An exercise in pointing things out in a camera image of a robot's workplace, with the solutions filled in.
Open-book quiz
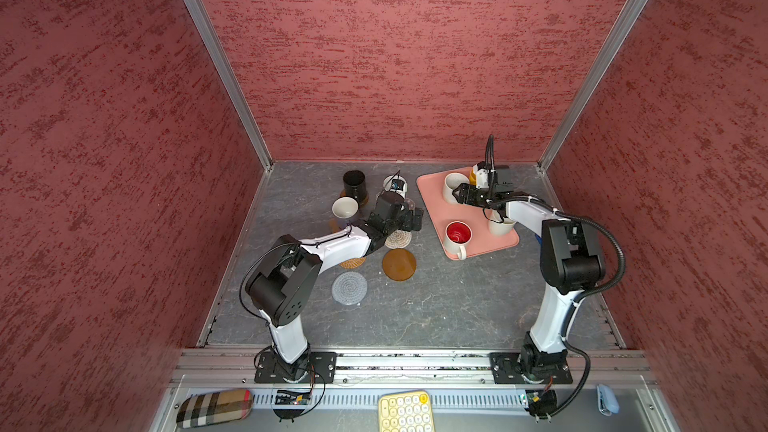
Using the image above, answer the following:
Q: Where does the beige woven round coaster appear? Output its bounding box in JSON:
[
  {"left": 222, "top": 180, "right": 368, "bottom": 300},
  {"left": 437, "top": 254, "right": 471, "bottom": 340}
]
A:
[{"left": 385, "top": 230, "right": 412, "bottom": 249}]

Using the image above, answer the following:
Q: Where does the blue mug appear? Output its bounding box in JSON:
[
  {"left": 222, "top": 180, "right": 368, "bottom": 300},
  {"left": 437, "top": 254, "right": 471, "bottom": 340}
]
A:
[{"left": 383, "top": 174, "right": 408, "bottom": 198}]

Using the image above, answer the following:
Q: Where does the white mug back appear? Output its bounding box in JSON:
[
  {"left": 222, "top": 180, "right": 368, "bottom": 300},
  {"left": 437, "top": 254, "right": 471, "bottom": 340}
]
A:
[{"left": 443, "top": 172, "right": 470, "bottom": 205}]

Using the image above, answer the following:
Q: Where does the purple mug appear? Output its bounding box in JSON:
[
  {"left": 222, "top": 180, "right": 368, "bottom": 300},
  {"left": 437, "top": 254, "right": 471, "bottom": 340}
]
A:
[{"left": 331, "top": 197, "right": 359, "bottom": 230}]

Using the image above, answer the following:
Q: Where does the black mug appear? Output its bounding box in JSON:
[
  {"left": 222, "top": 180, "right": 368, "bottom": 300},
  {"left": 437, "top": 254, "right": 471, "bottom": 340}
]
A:
[{"left": 342, "top": 170, "right": 368, "bottom": 203}]

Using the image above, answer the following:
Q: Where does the brown wooden round coaster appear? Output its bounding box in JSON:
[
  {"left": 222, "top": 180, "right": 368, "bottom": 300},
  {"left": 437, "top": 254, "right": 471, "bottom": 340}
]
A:
[{"left": 382, "top": 248, "right": 417, "bottom": 281}]

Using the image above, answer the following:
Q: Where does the grey round coaster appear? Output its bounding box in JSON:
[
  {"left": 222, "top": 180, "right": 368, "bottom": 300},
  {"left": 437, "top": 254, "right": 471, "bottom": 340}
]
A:
[{"left": 331, "top": 272, "right": 368, "bottom": 306}]

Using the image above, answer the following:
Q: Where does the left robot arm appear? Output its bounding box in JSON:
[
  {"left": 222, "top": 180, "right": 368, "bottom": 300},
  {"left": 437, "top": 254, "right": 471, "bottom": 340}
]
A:
[{"left": 238, "top": 173, "right": 423, "bottom": 382}]

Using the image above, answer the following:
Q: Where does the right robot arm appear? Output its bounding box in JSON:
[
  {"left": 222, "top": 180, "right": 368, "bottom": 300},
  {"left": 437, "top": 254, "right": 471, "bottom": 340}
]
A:
[{"left": 451, "top": 136, "right": 626, "bottom": 381}]

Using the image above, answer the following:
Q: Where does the white mug right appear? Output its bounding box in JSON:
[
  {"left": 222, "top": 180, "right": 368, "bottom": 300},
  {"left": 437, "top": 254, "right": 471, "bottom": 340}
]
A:
[{"left": 487, "top": 210, "right": 516, "bottom": 237}]

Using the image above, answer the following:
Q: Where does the pink tray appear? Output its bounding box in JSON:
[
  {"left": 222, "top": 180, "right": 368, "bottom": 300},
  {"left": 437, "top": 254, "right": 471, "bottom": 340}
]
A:
[{"left": 416, "top": 167, "right": 520, "bottom": 261}]

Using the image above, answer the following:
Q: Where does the red inside white mug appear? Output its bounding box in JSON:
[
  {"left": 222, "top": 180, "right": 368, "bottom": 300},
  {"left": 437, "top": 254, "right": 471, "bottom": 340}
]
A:
[{"left": 442, "top": 221, "right": 473, "bottom": 261}]

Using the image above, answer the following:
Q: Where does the yellow keypad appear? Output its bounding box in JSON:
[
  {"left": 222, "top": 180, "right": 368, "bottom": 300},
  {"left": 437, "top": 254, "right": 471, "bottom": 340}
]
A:
[{"left": 378, "top": 390, "right": 435, "bottom": 432}]

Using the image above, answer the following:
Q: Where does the light blue mouse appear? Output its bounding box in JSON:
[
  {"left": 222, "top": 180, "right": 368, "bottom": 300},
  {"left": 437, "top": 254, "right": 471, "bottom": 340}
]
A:
[{"left": 596, "top": 384, "right": 620, "bottom": 417}]

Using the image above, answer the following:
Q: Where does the plaid glasses case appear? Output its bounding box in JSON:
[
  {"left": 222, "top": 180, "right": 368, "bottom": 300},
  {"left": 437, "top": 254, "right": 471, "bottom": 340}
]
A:
[{"left": 176, "top": 389, "right": 254, "bottom": 429}]

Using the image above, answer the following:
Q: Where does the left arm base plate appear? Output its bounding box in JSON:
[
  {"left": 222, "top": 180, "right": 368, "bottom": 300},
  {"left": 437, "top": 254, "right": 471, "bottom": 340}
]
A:
[{"left": 254, "top": 349, "right": 338, "bottom": 384}]

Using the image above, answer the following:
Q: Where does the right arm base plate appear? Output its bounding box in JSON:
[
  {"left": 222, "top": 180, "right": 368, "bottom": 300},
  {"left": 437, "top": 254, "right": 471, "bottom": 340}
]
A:
[{"left": 489, "top": 351, "right": 573, "bottom": 386}]

